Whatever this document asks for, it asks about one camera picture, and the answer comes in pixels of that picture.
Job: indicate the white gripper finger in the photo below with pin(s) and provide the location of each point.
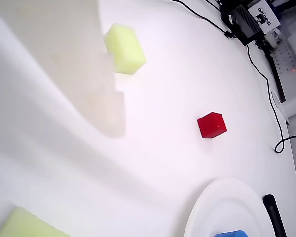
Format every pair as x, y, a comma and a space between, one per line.
64, 49

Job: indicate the blue ribbed foam block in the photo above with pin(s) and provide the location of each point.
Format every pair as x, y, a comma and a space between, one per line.
230, 234

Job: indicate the yellow-green foam block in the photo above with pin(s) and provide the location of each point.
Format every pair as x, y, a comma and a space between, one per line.
27, 225
125, 49

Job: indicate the red foam block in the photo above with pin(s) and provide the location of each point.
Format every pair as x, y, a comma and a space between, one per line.
212, 124

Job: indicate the white dish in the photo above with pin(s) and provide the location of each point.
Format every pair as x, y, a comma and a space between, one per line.
224, 209

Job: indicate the grey finned electronics unit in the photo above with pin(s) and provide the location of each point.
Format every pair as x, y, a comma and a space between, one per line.
244, 22

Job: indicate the white Dynamixel box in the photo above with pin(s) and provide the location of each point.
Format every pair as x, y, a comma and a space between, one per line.
264, 16

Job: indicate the grey perforated board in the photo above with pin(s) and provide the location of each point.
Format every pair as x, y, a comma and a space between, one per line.
286, 59

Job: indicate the black bar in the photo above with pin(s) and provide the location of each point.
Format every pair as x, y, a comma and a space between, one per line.
273, 214

